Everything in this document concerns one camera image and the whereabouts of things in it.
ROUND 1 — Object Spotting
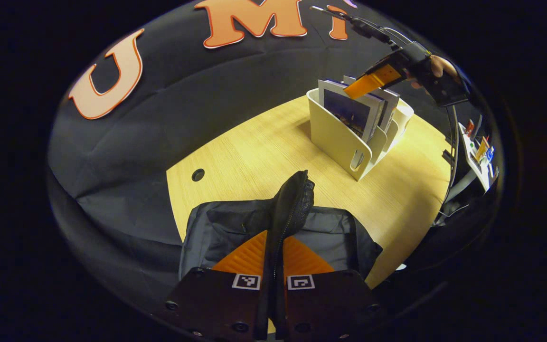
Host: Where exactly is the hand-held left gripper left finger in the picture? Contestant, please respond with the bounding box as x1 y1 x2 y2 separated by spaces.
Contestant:
164 230 269 341

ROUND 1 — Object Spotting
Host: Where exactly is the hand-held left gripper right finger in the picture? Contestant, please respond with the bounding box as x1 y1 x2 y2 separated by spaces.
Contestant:
281 235 383 341

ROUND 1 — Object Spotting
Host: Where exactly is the white cover book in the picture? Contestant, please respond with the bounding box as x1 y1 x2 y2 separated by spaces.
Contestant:
343 75 401 133

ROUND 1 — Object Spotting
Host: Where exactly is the blue cover book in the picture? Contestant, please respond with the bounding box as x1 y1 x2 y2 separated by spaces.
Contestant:
318 78 386 143

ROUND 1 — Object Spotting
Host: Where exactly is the white bookshelf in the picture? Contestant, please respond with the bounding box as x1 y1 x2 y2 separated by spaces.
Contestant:
306 87 415 182

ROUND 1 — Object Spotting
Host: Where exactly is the black schoolbag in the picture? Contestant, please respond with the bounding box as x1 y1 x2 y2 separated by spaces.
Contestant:
179 170 383 341

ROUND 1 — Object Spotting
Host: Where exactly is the small orange item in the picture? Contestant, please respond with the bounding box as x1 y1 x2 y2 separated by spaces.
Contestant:
474 137 489 162

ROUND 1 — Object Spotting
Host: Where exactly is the white side table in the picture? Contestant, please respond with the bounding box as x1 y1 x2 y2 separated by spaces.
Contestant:
458 121 498 191

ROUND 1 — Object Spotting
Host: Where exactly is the black backdrop cloth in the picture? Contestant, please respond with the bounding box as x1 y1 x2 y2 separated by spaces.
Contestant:
48 0 451 304

